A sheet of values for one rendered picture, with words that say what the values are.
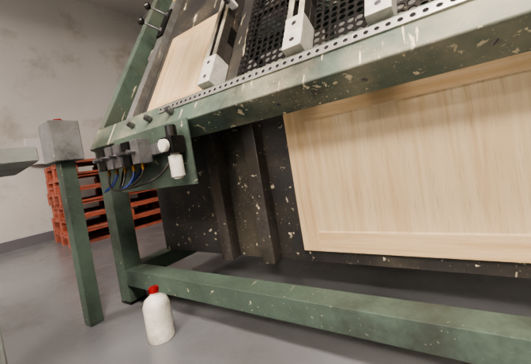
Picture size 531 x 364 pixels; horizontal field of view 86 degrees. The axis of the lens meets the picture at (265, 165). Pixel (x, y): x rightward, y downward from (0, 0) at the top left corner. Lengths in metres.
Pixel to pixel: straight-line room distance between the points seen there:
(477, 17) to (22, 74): 4.85
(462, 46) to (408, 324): 0.64
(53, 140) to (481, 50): 1.49
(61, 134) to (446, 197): 1.48
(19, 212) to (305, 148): 4.13
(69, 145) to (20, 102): 3.40
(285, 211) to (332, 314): 0.42
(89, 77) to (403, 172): 4.78
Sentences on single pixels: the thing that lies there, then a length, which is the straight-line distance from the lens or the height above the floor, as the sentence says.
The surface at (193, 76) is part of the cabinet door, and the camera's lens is 1.27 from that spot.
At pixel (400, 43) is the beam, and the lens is 0.74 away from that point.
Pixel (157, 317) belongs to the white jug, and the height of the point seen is 0.10.
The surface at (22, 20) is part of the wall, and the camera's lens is 5.30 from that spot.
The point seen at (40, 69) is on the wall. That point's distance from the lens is 5.07.
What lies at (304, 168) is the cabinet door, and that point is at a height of 0.56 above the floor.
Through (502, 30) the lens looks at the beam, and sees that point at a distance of 0.74.
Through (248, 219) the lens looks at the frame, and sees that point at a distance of 1.27.
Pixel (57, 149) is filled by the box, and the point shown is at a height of 0.80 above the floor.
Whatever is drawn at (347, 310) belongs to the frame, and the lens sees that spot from 0.90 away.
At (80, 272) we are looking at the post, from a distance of 1.58.
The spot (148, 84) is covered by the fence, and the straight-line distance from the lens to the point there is 1.58.
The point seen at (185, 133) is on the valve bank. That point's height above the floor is 0.76.
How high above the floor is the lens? 0.63
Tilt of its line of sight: 2 degrees down
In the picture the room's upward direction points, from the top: 9 degrees counter-clockwise
